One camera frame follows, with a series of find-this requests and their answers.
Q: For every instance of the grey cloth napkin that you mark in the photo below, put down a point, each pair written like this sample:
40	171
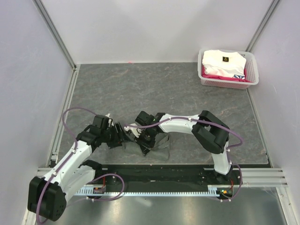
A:
161	150

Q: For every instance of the white plastic basket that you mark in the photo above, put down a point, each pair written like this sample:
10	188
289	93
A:
250	70

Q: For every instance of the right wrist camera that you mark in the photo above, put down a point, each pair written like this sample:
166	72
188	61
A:
133	131

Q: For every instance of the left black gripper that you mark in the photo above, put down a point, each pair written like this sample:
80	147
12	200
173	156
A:
119	138

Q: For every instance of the light blue cable duct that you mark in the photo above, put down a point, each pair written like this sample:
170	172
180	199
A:
95	191

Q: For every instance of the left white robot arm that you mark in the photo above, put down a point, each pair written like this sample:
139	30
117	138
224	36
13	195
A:
48	195

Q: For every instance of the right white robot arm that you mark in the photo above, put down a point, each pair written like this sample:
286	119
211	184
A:
210	132

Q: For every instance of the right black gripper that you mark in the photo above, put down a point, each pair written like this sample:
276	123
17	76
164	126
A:
145	147

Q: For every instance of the pink folded cloth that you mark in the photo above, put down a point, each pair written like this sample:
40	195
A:
235	78

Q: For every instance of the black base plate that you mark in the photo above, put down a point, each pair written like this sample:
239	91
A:
165	177

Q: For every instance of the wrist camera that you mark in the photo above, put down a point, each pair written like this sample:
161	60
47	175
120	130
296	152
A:
133	131
110	120

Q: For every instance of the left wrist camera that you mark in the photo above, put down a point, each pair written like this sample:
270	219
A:
110	120

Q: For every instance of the white folded shirt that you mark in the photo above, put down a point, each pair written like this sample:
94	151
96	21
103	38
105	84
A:
225	64

